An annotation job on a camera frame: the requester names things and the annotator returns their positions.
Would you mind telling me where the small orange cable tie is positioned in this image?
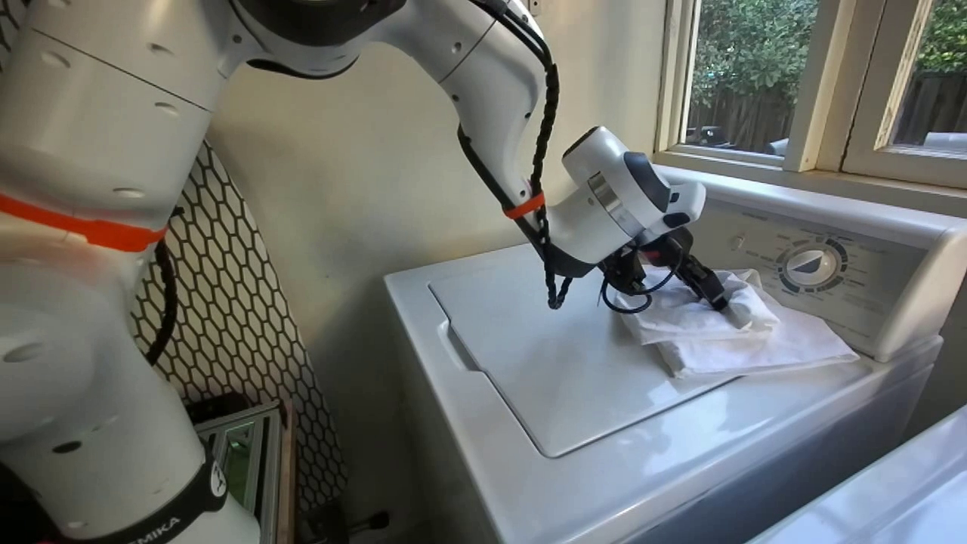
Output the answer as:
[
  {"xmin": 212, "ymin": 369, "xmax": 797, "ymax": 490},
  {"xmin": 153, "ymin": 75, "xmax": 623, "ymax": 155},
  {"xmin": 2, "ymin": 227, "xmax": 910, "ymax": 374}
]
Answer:
[{"xmin": 501, "ymin": 189, "xmax": 551, "ymax": 224}]

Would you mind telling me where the cream wooden window frame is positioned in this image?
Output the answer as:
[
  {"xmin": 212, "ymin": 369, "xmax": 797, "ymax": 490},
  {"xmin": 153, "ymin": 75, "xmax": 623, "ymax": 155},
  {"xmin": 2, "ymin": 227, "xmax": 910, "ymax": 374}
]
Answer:
[{"xmin": 650, "ymin": 0, "xmax": 967, "ymax": 195}]

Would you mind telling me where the framed green picture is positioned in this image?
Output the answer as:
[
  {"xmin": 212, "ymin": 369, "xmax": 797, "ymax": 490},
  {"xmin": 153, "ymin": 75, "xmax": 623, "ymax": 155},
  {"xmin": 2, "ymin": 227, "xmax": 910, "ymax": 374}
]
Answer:
[{"xmin": 186, "ymin": 394, "xmax": 302, "ymax": 544}]

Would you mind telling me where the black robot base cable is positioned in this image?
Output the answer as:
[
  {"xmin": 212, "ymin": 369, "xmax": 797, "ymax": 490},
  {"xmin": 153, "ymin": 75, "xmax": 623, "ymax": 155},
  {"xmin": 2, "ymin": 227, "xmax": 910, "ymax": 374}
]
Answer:
[{"xmin": 141, "ymin": 238, "xmax": 182, "ymax": 369}]

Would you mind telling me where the white dryer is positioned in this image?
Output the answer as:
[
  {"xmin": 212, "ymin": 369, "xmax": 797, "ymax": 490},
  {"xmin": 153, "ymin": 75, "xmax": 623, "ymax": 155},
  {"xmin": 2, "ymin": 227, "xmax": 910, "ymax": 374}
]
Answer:
[{"xmin": 750, "ymin": 405, "xmax": 967, "ymax": 544}]

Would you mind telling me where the white top-load washing machine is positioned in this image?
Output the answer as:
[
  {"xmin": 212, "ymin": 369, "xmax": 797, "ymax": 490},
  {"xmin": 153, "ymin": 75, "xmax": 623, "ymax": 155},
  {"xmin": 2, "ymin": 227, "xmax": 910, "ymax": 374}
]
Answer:
[{"xmin": 380, "ymin": 163, "xmax": 967, "ymax": 544}]

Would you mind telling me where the green tree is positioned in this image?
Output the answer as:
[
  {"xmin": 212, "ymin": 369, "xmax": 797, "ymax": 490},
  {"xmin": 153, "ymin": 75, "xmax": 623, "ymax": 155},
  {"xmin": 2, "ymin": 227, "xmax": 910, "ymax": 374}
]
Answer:
[{"xmin": 693, "ymin": 0, "xmax": 967, "ymax": 101}]

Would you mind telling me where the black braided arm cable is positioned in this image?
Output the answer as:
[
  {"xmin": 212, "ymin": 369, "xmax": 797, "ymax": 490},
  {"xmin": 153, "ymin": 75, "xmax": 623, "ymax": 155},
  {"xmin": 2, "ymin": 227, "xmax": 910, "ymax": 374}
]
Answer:
[{"xmin": 456, "ymin": 0, "xmax": 575, "ymax": 314}]

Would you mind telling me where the brown wooden fence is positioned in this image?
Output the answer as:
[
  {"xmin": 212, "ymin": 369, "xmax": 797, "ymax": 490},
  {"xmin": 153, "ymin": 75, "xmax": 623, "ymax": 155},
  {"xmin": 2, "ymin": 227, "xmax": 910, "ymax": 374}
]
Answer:
[{"xmin": 687, "ymin": 71, "xmax": 967, "ymax": 155}]

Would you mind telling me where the black ironing board foot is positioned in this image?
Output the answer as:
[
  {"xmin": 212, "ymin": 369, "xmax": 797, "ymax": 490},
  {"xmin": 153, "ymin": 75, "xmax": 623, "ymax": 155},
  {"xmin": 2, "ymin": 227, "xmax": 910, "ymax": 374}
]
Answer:
[{"xmin": 306, "ymin": 496, "xmax": 393, "ymax": 544}]

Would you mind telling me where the white washing machine lid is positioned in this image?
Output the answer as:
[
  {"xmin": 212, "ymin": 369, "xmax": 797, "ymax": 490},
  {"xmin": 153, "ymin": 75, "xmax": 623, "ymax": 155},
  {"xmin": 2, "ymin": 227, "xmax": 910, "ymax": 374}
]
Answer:
[{"xmin": 427, "ymin": 238, "xmax": 754, "ymax": 462}]

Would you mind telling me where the white cloth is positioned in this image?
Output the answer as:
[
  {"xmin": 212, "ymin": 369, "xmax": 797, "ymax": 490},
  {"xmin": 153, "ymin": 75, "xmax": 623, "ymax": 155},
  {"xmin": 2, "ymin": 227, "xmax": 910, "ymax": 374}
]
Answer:
[{"xmin": 613, "ymin": 267, "xmax": 861, "ymax": 381}]

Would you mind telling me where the large round washer dial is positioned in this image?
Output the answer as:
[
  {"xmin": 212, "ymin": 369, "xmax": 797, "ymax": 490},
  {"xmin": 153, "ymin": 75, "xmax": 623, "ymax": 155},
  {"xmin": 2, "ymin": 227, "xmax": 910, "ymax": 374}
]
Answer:
[{"xmin": 778, "ymin": 235, "xmax": 851, "ymax": 300}]

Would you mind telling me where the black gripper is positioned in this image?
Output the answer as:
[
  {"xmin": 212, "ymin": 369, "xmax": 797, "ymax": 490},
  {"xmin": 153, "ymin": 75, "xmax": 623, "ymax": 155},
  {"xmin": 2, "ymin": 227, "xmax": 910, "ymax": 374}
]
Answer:
[{"xmin": 602, "ymin": 227, "xmax": 732, "ymax": 314}]

